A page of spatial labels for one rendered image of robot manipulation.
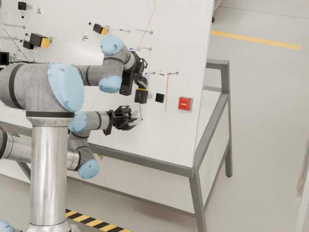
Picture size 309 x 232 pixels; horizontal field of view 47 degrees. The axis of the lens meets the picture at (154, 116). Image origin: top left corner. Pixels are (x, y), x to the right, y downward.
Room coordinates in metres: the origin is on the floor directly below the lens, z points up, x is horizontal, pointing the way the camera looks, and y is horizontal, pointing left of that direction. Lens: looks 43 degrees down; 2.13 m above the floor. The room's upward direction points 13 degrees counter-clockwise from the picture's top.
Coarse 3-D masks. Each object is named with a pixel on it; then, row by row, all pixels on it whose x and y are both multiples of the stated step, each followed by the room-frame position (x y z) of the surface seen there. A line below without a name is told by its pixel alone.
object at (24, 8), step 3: (18, 3) 1.78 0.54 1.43; (21, 3) 1.77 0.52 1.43; (24, 3) 1.78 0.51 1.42; (18, 6) 1.77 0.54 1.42; (21, 6) 1.76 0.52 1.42; (24, 6) 1.77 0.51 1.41; (27, 6) 1.80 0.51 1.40; (30, 6) 1.81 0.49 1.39; (18, 9) 1.77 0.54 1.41; (21, 9) 1.76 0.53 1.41; (24, 9) 1.77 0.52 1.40; (27, 9) 1.81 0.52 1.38; (30, 9) 1.80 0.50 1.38; (21, 12) 1.76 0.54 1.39
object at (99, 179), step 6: (24, 138) 1.59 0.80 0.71; (30, 138) 1.56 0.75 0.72; (72, 174) 1.45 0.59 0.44; (78, 174) 1.42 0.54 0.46; (102, 174) 1.31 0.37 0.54; (84, 180) 1.41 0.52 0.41; (90, 180) 1.38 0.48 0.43; (96, 180) 1.35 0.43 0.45; (102, 180) 1.32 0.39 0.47; (108, 186) 1.31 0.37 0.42
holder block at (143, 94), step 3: (138, 90) 1.19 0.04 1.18; (141, 90) 1.19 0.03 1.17; (135, 93) 1.19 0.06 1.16; (138, 93) 1.19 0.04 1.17; (141, 93) 1.18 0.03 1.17; (144, 93) 1.18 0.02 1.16; (147, 93) 1.19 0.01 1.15; (135, 96) 1.19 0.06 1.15; (138, 96) 1.18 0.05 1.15; (141, 96) 1.17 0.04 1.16; (144, 96) 1.17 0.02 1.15; (147, 96) 1.19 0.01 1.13; (135, 99) 1.18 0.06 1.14; (138, 99) 1.18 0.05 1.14; (141, 99) 1.16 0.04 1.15; (144, 99) 1.17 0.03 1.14; (138, 102) 1.17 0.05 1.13; (141, 102) 1.16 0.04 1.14; (144, 102) 1.17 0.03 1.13
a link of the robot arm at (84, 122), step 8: (80, 112) 1.02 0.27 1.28; (88, 112) 1.03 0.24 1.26; (96, 112) 1.04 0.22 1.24; (80, 120) 0.98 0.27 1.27; (88, 120) 0.99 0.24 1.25; (96, 120) 1.01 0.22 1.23; (72, 128) 0.97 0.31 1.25; (80, 128) 0.97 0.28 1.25; (88, 128) 0.98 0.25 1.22; (96, 128) 1.00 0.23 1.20
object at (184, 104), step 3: (180, 99) 1.12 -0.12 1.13; (183, 99) 1.12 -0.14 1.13; (186, 99) 1.11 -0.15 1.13; (189, 99) 1.11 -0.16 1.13; (180, 102) 1.12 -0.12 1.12; (183, 102) 1.11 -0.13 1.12; (186, 102) 1.11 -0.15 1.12; (189, 102) 1.10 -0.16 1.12; (180, 105) 1.11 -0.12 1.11; (183, 105) 1.10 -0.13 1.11; (186, 105) 1.10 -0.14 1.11; (189, 105) 1.10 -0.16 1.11; (180, 108) 1.10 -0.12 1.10; (183, 108) 1.10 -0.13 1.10; (186, 108) 1.09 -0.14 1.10; (189, 108) 1.09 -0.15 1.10
